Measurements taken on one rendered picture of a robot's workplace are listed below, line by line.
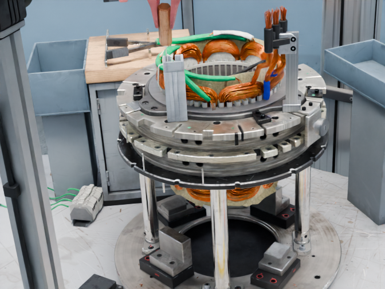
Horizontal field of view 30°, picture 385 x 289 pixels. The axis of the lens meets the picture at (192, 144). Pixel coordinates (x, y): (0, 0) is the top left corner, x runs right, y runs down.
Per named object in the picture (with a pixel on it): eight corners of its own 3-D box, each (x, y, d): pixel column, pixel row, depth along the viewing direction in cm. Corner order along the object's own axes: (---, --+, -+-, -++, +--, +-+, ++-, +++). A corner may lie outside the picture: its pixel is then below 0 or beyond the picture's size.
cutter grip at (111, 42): (106, 46, 134) (106, 38, 133) (107, 45, 135) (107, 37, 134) (128, 47, 133) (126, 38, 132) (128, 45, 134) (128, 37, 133)
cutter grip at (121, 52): (107, 59, 128) (106, 51, 127) (106, 58, 129) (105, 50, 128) (129, 55, 129) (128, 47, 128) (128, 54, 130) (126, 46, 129)
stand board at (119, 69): (86, 84, 128) (84, 71, 127) (90, 47, 145) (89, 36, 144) (197, 74, 129) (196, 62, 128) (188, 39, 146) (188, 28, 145)
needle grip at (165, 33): (162, 48, 94) (160, 11, 90) (157, 40, 95) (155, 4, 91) (173, 45, 95) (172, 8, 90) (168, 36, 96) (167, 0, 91)
